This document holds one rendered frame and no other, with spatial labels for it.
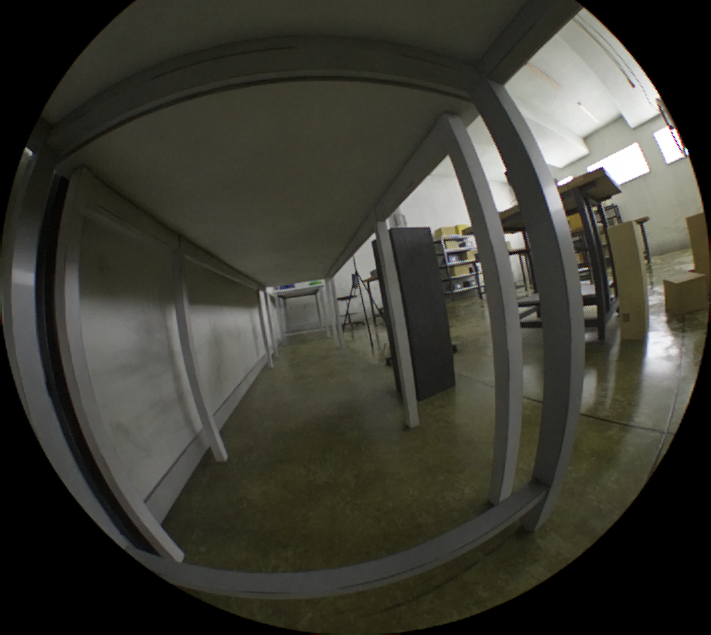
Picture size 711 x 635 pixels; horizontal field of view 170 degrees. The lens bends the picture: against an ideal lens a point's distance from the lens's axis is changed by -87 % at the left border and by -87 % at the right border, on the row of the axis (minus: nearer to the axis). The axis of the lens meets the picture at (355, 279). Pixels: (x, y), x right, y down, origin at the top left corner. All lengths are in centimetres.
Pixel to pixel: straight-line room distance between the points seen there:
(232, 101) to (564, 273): 53
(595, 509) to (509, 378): 44
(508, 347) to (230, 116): 61
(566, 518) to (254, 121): 100
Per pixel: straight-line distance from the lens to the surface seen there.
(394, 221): 128
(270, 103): 44
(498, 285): 42
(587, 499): 72
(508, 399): 48
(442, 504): 70
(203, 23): 38
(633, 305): 168
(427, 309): 117
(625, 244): 165
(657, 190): 917
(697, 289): 222
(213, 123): 47
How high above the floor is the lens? 54
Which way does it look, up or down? 5 degrees up
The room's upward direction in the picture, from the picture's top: 10 degrees counter-clockwise
